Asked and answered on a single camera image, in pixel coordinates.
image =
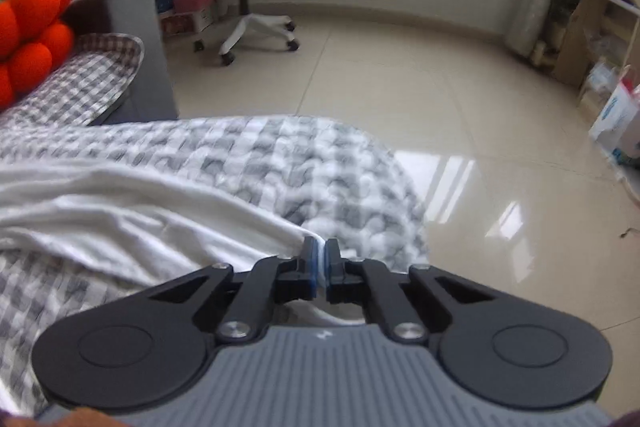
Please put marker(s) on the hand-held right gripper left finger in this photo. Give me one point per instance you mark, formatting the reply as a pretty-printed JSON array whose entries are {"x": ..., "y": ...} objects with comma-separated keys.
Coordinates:
[{"x": 311, "y": 267}]

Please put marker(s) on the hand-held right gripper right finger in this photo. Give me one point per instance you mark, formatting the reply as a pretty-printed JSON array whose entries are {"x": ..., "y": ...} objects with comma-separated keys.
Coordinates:
[{"x": 330, "y": 267}]

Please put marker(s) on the white pants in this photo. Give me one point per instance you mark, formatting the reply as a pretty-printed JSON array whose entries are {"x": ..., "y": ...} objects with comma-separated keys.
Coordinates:
[{"x": 125, "y": 217}]

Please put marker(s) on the grey checked quilted blanket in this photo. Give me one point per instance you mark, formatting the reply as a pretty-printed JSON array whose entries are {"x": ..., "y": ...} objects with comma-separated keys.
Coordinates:
[{"x": 300, "y": 157}]

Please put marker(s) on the dark grey sofa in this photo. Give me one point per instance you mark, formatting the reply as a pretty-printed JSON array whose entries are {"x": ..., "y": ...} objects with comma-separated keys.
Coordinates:
[{"x": 125, "y": 17}]

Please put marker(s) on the white paper bag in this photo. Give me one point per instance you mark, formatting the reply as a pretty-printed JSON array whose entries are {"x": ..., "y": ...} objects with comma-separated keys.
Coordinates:
[{"x": 620, "y": 117}]

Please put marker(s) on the wooden shelf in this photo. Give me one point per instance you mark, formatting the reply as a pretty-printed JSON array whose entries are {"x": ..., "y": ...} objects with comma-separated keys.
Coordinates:
[{"x": 585, "y": 37}]

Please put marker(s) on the orange pumpkin cushion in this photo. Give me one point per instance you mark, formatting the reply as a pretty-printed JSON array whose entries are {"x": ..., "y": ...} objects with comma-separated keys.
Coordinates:
[
  {"x": 35, "y": 12},
  {"x": 30, "y": 67}
]

